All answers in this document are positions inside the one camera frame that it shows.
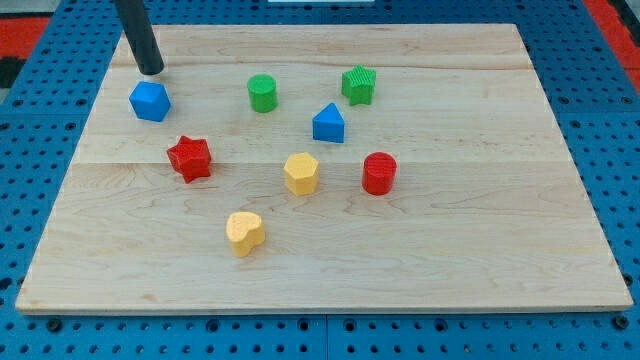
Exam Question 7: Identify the yellow hexagon block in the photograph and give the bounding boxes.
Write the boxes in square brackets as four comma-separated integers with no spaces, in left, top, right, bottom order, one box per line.
[284,152,319,196]

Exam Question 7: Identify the red cylinder block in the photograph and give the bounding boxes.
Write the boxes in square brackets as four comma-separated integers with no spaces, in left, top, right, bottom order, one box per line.
[361,152,397,196]

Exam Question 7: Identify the green star block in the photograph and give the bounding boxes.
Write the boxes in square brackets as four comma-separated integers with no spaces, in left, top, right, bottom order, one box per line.
[341,64,377,106]

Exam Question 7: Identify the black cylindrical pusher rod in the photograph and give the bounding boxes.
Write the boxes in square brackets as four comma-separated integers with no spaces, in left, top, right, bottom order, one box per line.
[113,0,164,75]

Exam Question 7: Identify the yellow heart block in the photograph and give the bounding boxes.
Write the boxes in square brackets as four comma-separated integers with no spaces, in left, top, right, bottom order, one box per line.
[226,212,266,257]

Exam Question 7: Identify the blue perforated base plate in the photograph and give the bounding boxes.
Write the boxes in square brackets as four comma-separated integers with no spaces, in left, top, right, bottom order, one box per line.
[1,1,639,359]

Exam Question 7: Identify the blue triangle block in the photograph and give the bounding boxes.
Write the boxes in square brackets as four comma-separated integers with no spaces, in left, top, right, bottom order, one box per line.
[312,103,345,143]

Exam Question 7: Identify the wooden board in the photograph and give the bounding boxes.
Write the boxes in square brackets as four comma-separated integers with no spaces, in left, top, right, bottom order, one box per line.
[15,23,633,315]

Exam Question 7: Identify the green cylinder block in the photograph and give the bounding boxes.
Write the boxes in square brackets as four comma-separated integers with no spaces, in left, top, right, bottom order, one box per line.
[247,74,278,113]

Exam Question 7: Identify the red star block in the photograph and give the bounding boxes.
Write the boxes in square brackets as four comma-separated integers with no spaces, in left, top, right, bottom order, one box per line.
[166,136,212,183]

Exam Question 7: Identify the blue cube block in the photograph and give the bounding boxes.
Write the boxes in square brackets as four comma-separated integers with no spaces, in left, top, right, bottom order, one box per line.
[129,81,171,122]

